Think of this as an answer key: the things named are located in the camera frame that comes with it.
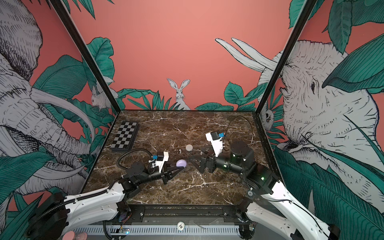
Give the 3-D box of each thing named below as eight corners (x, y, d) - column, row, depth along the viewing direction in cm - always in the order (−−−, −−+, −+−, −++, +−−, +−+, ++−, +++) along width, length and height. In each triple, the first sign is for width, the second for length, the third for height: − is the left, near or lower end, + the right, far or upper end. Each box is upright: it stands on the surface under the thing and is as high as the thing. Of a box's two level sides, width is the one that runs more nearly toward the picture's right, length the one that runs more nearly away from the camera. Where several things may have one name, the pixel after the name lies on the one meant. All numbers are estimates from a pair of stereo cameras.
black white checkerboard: (112, 152, 99) (109, 149, 96) (123, 124, 114) (121, 121, 111) (131, 152, 99) (129, 149, 96) (140, 124, 114) (139, 121, 111)
